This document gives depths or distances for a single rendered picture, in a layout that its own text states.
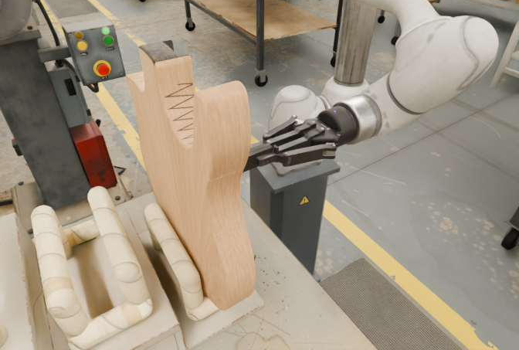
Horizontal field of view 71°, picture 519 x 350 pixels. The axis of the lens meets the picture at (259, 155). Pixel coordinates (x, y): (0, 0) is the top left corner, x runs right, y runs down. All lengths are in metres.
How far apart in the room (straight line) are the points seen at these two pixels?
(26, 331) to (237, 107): 0.37
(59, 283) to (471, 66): 0.64
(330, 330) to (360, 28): 0.84
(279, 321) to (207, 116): 0.44
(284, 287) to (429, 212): 1.71
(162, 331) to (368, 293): 1.39
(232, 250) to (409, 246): 1.70
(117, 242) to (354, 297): 1.43
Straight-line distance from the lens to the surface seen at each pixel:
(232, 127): 0.34
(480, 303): 2.04
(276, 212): 1.35
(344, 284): 1.87
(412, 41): 0.68
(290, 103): 1.18
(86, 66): 1.48
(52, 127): 1.75
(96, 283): 0.66
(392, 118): 0.74
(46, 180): 1.88
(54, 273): 0.55
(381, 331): 1.79
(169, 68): 0.44
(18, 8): 1.43
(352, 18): 1.18
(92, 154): 1.82
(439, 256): 2.13
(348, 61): 1.22
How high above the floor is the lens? 1.53
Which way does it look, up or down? 37 degrees down
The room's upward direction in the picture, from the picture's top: straight up
